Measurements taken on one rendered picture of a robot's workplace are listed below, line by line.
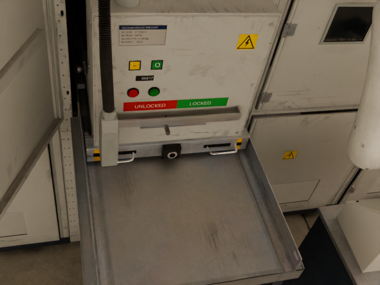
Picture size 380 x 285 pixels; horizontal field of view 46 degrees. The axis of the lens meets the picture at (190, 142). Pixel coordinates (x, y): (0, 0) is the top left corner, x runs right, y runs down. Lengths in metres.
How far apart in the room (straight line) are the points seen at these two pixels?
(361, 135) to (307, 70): 0.43
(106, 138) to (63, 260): 1.12
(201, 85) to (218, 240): 0.46
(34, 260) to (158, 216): 1.02
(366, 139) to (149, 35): 0.68
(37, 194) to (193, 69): 0.94
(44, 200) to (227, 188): 0.83
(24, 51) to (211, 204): 0.70
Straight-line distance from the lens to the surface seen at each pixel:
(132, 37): 1.18
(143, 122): 1.33
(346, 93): 1.91
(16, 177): 1.48
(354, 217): 1.58
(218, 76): 1.32
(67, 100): 1.58
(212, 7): 1.22
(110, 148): 1.28
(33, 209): 2.02
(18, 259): 2.30
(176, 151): 1.46
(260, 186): 1.51
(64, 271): 2.24
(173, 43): 1.21
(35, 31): 1.34
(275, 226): 1.44
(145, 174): 1.47
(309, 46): 1.65
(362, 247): 1.57
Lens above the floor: 2.00
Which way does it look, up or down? 47 degrees down
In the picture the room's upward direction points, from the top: 12 degrees clockwise
